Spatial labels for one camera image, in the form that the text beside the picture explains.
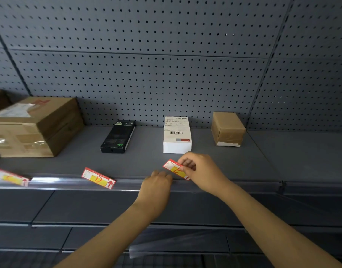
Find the long white box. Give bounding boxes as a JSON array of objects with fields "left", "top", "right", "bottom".
[{"left": 163, "top": 116, "right": 193, "bottom": 154}]

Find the person's left forearm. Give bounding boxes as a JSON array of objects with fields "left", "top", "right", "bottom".
[{"left": 54, "top": 202, "right": 160, "bottom": 268}]

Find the person's right forearm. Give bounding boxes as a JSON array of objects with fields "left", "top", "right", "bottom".
[{"left": 215, "top": 182, "right": 342, "bottom": 268}]

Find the person's right hand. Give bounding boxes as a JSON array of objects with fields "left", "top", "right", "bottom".
[{"left": 177, "top": 152, "right": 232, "bottom": 197}]

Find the cardboard box red print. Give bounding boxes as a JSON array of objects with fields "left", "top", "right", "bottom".
[{"left": 0, "top": 96, "right": 85, "bottom": 158}]

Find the loose clear plastic strip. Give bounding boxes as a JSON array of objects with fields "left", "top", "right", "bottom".
[{"left": 128, "top": 231, "right": 230, "bottom": 259}]

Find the person's left hand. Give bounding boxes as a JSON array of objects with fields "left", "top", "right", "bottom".
[{"left": 133, "top": 170, "right": 174, "bottom": 218}]

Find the slim black box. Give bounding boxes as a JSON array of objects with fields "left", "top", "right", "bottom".
[{"left": 100, "top": 119, "right": 137, "bottom": 154}]

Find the small taped cardboard box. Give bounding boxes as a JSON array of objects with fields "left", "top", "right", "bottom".
[{"left": 210, "top": 112, "right": 247, "bottom": 148}]

